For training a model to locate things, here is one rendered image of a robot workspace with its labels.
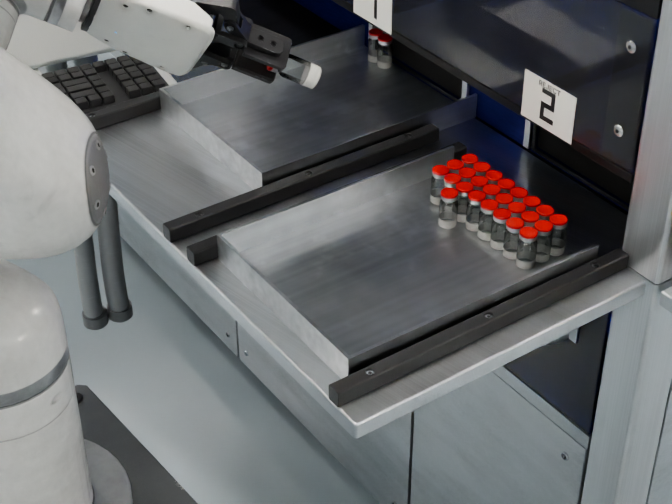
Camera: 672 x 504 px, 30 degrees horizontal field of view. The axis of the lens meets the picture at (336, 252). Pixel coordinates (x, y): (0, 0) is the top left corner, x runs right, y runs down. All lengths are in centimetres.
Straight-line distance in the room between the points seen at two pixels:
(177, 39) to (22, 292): 25
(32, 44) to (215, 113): 41
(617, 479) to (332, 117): 60
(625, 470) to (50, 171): 95
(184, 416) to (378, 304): 121
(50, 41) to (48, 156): 114
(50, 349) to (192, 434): 148
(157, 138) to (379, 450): 73
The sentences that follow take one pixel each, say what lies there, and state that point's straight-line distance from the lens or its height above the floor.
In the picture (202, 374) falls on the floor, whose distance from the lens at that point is 262.
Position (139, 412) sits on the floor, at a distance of 255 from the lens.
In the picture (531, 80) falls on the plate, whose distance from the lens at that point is 147.
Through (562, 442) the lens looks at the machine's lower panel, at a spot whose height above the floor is 56.
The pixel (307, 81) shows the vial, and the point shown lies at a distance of 114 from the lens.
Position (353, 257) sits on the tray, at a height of 88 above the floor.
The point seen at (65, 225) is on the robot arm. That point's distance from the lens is 92.
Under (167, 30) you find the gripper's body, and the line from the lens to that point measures 108.
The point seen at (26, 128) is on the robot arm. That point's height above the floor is 130.
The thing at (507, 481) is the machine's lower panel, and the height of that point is 41.
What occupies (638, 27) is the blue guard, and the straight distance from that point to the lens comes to 133.
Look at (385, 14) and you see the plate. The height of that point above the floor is 101.
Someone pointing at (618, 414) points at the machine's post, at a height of 67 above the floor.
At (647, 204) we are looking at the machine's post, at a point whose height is 97.
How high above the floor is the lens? 173
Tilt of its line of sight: 36 degrees down
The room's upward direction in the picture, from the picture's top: straight up
